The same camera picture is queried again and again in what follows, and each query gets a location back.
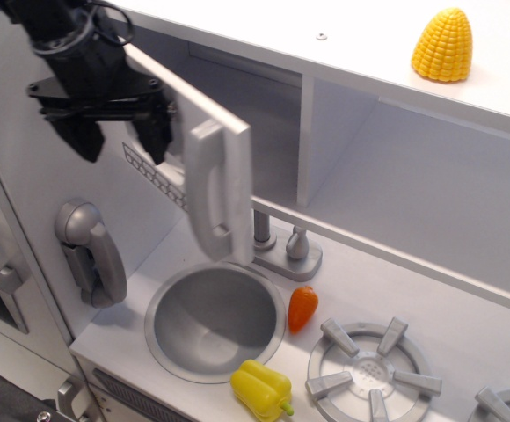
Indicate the silver sink bowl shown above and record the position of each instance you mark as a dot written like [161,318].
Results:
[205,321]

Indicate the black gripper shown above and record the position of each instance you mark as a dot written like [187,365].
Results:
[92,82]

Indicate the yellow toy bell pepper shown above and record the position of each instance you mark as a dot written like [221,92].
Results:
[265,392]

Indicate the yellow toy corn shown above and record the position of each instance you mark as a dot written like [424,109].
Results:
[444,50]

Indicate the grey toy faucet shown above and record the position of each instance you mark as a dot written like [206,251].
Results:
[290,254]

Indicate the grey stove burner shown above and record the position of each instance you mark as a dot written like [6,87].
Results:
[370,372]
[491,405]

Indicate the white microwave door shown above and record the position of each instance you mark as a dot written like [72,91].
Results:
[217,166]

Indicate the silver oven door handle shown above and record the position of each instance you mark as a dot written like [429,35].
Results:
[72,402]

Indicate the grey toy telephone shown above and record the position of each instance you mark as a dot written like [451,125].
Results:
[92,255]

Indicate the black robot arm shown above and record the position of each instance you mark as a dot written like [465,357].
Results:
[42,19]

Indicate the orange toy carrot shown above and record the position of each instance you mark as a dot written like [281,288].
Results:
[303,304]

